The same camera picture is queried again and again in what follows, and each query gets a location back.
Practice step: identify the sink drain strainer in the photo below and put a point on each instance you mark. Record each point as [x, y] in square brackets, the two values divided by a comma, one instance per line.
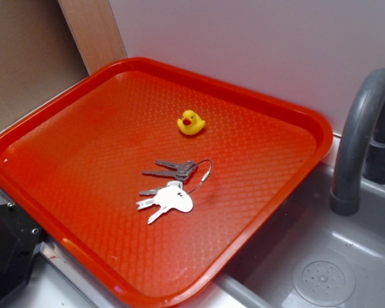
[323, 280]

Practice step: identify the red plastic tray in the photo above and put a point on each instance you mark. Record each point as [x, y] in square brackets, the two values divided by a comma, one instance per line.
[75, 166]

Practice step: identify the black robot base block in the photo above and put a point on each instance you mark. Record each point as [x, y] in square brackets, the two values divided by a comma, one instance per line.
[20, 240]

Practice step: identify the yellow rubber duck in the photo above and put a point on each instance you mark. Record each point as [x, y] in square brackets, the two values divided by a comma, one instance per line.
[190, 123]

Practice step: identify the silver keys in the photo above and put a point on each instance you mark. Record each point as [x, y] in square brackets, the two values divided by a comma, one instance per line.
[173, 196]

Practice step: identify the grey toy sink basin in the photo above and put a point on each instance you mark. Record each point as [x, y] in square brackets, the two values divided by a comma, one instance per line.
[260, 275]

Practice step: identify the wooden board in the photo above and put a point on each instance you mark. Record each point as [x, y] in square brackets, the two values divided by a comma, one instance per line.
[95, 32]

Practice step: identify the grey toy faucet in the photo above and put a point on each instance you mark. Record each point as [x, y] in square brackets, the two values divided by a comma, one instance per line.
[361, 152]

